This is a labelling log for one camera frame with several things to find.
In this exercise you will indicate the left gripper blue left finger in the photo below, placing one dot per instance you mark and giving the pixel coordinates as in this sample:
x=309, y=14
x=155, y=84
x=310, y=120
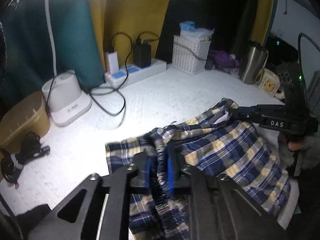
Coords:
x=145, y=165

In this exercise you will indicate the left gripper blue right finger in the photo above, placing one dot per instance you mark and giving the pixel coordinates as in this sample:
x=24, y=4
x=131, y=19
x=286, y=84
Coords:
x=178, y=181

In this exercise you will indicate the blue yellow plaid pants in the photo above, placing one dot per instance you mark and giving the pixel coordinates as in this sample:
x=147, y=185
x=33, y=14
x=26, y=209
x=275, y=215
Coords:
x=212, y=142

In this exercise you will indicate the cream bear cartoon mug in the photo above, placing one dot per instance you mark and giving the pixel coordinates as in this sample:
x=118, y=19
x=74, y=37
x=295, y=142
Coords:
x=269, y=82

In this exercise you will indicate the stainless steel tumbler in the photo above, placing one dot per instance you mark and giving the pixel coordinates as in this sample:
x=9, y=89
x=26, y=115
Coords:
x=252, y=62

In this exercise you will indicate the white textured table cover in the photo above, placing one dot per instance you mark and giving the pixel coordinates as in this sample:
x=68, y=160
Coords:
x=78, y=149

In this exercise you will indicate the white power strip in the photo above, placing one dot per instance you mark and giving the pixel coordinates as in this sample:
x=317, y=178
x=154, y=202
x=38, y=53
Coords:
x=134, y=74

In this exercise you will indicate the purple cloth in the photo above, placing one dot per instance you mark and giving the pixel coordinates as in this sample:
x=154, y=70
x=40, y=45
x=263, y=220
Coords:
x=222, y=59

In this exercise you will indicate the white phone charger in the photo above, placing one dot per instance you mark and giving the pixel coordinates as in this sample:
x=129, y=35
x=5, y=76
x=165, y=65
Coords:
x=112, y=62

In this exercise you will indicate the white desk lamp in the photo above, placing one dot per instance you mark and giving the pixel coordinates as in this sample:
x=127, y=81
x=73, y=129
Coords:
x=64, y=97

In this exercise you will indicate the black power adapter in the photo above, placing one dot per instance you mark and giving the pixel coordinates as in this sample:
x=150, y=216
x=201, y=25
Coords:
x=141, y=54

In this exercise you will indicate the white slatted storage basket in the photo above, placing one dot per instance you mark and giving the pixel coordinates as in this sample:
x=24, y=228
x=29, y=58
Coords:
x=189, y=56

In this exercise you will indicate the tan lidded plastic box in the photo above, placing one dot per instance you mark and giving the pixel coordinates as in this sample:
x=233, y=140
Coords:
x=29, y=115

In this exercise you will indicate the black garment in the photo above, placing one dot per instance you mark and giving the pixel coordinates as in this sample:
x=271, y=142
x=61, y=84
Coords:
x=31, y=218

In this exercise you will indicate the blue plastic bag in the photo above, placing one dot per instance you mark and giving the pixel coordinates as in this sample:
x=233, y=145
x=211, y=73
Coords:
x=189, y=31

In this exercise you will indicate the yellow curtain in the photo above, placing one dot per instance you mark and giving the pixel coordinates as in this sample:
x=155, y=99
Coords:
x=129, y=16

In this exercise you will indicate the teal curtain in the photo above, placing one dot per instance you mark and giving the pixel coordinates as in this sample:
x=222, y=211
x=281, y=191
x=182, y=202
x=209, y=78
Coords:
x=29, y=53

